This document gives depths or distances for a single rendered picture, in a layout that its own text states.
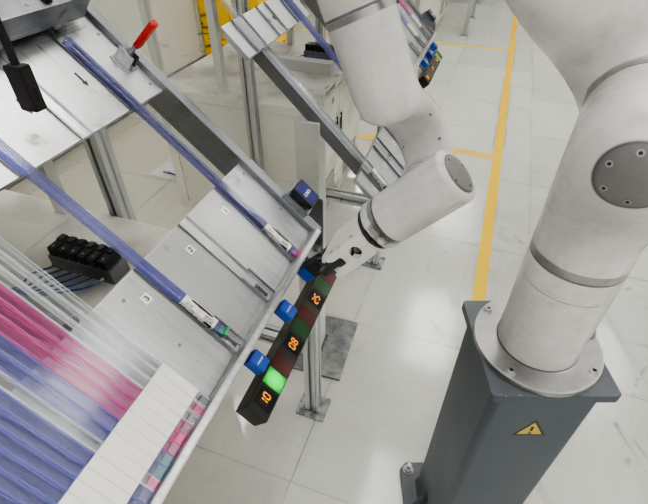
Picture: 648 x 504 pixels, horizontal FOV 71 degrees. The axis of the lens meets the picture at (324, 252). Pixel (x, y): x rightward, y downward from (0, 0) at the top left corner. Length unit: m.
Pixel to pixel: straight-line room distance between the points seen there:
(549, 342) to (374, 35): 0.46
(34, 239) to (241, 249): 0.59
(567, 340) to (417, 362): 0.94
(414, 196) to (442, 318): 1.13
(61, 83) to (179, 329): 0.41
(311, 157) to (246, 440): 0.83
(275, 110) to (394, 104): 1.15
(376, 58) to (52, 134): 0.46
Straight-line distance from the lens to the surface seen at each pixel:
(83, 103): 0.81
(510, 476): 0.99
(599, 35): 0.57
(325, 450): 1.41
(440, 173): 0.62
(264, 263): 0.79
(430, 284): 1.86
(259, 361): 0.70
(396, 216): 0.66
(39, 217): 1.30
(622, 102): 0.50
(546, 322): 0.68
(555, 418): 0.83
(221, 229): 0.77
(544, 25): 0.53
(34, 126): 0.76
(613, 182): 0.48
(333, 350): 1.58
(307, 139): 1.08
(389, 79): 0.60
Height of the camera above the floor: 1.27
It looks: 41 degrees down
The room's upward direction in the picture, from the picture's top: straight up
